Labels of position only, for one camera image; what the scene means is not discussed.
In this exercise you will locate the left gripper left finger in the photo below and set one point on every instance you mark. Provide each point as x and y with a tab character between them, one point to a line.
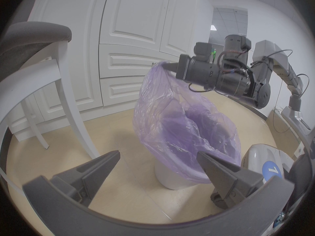
93	173

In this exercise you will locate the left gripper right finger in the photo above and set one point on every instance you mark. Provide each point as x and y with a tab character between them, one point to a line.
228	181

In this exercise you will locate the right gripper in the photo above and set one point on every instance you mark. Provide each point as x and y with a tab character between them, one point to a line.
199	70

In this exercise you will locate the purple plastic bag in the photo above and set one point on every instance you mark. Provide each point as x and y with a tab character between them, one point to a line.
172	122

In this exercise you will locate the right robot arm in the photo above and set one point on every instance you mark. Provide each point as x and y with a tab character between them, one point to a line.
270	53

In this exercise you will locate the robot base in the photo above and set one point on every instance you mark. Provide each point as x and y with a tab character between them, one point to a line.
258	156

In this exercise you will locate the white trash bin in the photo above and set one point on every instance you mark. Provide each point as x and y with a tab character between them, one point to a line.
172	181

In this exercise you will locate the white wardrobe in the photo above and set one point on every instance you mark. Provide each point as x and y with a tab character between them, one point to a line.
137	8

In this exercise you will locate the white chair with grey cushions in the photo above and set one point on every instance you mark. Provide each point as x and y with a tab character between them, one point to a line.
37	33

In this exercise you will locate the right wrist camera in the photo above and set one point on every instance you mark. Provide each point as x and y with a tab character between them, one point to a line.
203	52

